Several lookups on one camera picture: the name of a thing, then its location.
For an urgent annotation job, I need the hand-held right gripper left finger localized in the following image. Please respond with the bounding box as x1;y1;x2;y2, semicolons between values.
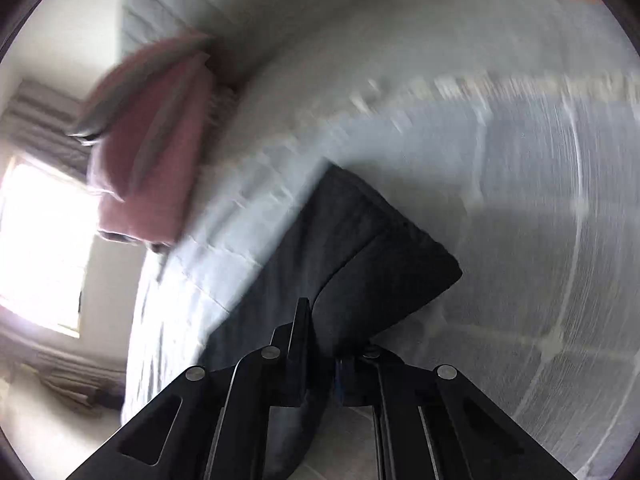
66;298;312;480

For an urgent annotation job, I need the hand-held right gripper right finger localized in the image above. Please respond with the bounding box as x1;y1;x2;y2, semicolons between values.
336;344;578;480

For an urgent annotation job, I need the dark grey garment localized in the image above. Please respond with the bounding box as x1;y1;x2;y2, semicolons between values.
197;164;463;480

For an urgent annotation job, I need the light grey quilted bed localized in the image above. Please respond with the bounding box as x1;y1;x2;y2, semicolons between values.
120;0;640;480

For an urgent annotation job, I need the pink striped pillow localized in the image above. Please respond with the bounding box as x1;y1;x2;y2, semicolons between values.
66;30;216;252

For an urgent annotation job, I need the bright window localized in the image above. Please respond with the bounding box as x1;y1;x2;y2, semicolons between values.
0;156;103;331

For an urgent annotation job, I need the grey curtain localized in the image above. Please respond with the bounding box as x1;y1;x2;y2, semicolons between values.
0;79;93;181

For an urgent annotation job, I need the grey padded headboard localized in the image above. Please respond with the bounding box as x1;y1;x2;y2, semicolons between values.
121;0;351;56

